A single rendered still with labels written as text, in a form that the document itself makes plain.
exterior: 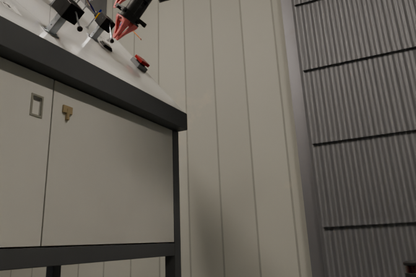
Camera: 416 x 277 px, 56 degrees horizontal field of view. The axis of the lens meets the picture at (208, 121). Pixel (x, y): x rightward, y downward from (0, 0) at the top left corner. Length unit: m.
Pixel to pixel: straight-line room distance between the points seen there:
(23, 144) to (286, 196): 1.66
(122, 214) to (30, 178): 0.32
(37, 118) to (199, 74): 1.86
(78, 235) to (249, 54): 1.87
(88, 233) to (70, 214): 0.08
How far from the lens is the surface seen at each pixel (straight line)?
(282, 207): 2.32
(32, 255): 0.95
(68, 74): 1.02
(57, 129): 1.02
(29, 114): 0.97
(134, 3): 1.33
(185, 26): 2.95
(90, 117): 1.11
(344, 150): 2.25
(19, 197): 0.93
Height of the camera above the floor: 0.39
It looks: 17 degrees up
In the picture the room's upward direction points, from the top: 3 degrees counter-clockwise
